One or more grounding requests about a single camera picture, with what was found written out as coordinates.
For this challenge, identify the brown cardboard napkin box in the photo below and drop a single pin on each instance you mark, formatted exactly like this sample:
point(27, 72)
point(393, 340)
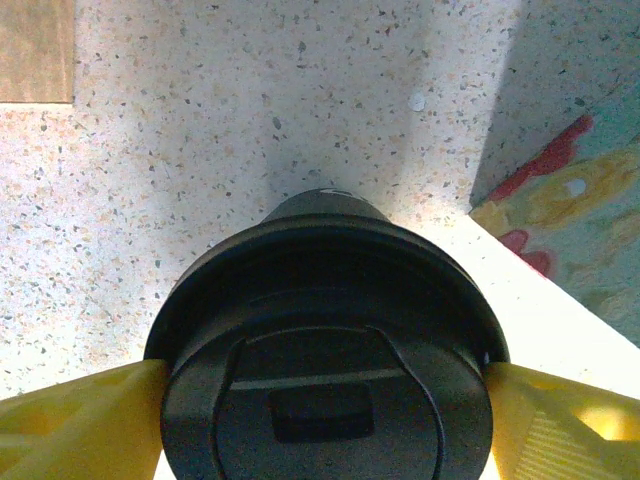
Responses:
point(35, 50)

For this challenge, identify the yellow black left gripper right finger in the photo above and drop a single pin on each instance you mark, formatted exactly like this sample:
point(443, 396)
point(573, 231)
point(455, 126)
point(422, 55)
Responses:
point(560, 440)

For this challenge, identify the printed paper gift bag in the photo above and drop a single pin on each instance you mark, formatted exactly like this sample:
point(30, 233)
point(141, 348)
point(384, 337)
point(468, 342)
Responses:
point(590, 210)

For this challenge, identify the black paper coffee cup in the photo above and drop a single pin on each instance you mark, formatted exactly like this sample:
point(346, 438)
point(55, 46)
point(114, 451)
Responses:
point(325, 202)

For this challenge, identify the black plastic cup lid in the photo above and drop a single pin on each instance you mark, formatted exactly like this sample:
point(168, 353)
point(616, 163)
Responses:
point(325, 300)

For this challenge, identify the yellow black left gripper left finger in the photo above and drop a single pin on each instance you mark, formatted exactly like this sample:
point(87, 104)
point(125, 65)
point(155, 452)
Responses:
point(85, 435)

